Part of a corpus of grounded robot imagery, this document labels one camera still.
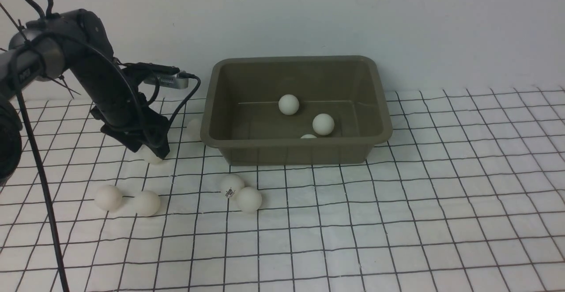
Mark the olive plastic storage bin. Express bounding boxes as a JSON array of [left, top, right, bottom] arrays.
[[200, 55, 393, 166]]

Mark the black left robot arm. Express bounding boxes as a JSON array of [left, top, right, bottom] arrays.
[[1, 9, 171, 185]]

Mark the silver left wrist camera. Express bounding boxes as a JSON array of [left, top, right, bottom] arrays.
[[122, 62, 189, 90]]

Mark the white black-grid tablecloth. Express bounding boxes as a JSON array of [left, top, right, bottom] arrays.
[[27, 88, 565, 292]]

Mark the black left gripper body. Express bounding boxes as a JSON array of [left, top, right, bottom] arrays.
[[90, 91, 170, 144]]

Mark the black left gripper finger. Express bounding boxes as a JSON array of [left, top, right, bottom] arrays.
[[124, 135, 147, 152], [150, 137, 170, 159]]

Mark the white logo ping-pong ball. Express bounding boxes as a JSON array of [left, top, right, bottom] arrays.
[[218, 174, 245, 199]]

